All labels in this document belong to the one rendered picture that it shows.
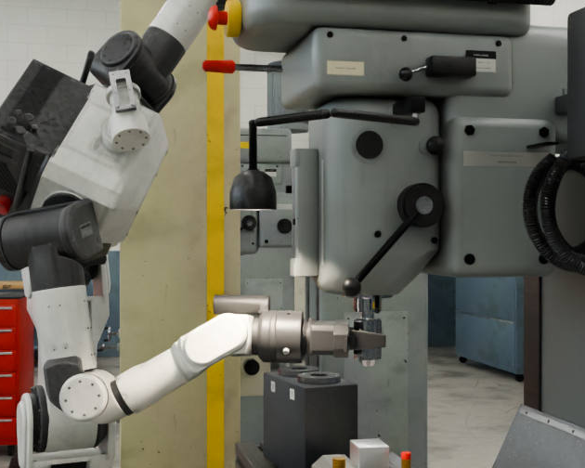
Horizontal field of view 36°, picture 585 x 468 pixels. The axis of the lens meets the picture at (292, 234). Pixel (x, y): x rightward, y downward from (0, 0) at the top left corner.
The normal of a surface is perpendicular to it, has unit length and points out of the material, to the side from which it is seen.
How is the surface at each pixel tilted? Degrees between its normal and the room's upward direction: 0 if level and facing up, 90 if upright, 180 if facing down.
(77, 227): 81
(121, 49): 62
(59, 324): 86
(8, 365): 90
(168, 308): 90
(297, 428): 90
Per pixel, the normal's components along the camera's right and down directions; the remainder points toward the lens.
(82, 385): 0.00, -0.07
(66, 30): 0.23, 0.00
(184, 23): 0.47, 0.05
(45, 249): -0.23, -0.07
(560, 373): -0.97, 0.00
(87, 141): 0.37, -0.53
